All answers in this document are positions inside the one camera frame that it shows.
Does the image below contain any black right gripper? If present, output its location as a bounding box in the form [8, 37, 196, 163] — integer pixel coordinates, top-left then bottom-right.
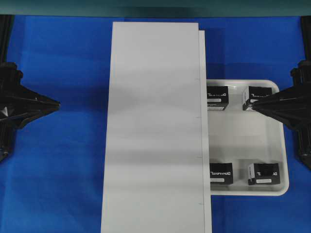
[252, 60, 311, 167]

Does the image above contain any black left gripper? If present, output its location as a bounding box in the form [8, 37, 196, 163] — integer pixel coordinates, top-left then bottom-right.
[0, 62, 60, 155]

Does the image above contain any black box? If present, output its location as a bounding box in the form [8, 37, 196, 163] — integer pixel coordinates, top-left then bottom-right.
[209, 163, 233, 185]
[207, 86, 229, 111]
[242, 86, 272, 111]
[248, 163, 280, 185]

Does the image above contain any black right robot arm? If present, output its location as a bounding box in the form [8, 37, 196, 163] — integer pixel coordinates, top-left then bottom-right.
[252, 16, 311, 168]

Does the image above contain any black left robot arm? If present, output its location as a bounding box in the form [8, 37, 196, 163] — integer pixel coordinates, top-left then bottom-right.
[0, 15, 60, 160]

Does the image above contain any white plastic tray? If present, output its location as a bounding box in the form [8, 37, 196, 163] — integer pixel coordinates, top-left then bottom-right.
[207, 79, 289, 196]

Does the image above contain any white rectangular base block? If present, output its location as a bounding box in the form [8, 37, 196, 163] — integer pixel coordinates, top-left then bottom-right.
[101, 22, 211, 233]

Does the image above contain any thin white sheet under base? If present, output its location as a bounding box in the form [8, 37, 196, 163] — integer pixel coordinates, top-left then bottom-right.
[199, 30, 212, 233]

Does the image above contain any blue table cloth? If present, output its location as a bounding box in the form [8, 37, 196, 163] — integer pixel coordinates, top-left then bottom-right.
[0, 16, 305, 233]

